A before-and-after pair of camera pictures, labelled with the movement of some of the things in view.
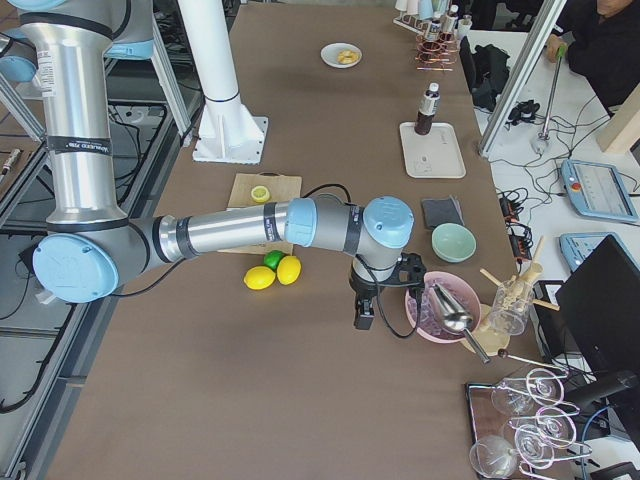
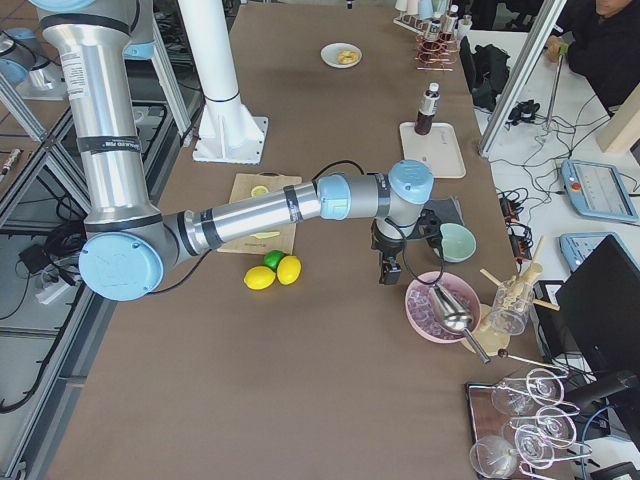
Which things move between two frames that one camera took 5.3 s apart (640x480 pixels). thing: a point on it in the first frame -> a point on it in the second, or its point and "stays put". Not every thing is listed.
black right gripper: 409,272 -> 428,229
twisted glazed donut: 347,57 stays put
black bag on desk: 486,72 stays put
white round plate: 341,54 stays put
